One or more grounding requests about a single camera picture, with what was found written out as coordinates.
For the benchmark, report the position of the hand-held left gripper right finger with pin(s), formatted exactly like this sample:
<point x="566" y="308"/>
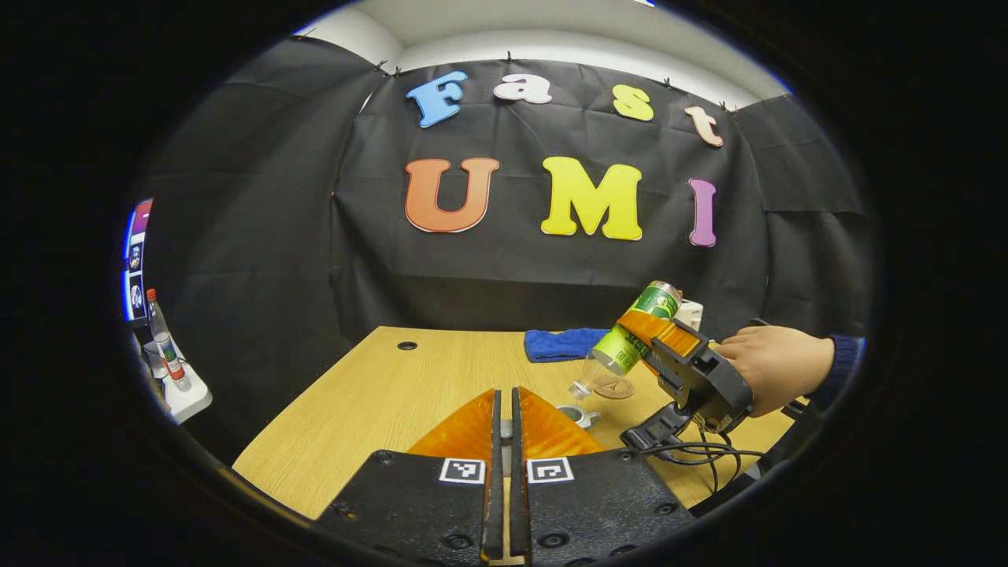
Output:
<point x="598" y="504"/>

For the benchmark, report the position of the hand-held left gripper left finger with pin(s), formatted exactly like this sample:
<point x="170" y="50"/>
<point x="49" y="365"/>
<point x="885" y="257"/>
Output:
<point x="409" y="504"/>

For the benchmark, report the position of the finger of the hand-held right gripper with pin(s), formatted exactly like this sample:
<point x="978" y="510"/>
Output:
<point x="657" y="331"/>

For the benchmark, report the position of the green label water bottle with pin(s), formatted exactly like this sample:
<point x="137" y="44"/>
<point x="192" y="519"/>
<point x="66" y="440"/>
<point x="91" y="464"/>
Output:
<point x="618" y="350"/>

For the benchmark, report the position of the round wooden coaster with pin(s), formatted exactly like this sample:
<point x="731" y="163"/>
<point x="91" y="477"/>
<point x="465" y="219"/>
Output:
<point x="614" y="387"/>

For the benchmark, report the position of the white teacup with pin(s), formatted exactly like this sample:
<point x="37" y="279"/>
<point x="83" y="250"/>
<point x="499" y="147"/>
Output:
<point x="579" y="415"/>

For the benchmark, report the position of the red cap bottle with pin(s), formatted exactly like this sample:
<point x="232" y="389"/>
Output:
<point x="165" y="342"/>

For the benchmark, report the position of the white toaster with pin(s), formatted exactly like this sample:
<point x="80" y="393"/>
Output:
<point x="691" y="313"/>

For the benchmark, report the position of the blue towel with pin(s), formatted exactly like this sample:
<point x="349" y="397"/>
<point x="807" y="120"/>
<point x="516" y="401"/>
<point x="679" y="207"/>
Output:
<point x="559" y="344"/>

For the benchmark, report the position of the black backdrop cloth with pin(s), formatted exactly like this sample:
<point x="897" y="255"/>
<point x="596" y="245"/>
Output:
<point x="472" y="276"/>

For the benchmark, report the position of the white side shelf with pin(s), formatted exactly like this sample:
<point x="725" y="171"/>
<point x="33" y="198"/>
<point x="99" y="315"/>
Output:
<point x="185" y="398"/>

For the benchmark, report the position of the computer monitor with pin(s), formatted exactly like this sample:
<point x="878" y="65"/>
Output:
<point x="135" y="260"/>

